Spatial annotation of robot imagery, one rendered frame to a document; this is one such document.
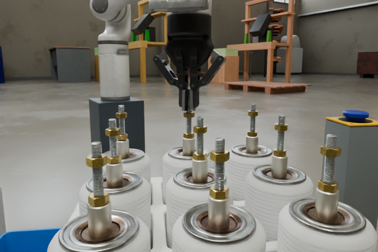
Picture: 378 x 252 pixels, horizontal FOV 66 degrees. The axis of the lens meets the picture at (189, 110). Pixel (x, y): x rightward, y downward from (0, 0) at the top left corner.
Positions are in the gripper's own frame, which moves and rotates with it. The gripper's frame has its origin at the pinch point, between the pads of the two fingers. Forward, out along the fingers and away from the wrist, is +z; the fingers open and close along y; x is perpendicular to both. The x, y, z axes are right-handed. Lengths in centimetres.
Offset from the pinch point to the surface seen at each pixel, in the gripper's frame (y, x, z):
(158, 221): 1.5, 11.6, 17.0
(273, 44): -16, -560, -44
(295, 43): -99, -1162, -82
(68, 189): 49, -29, 35
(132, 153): 9.8, 3.0, 9.8
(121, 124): 10.6, 5.0, 4.1
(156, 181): 7.3, -2.2, 17.0
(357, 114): -28.2, -5.3, 2.1
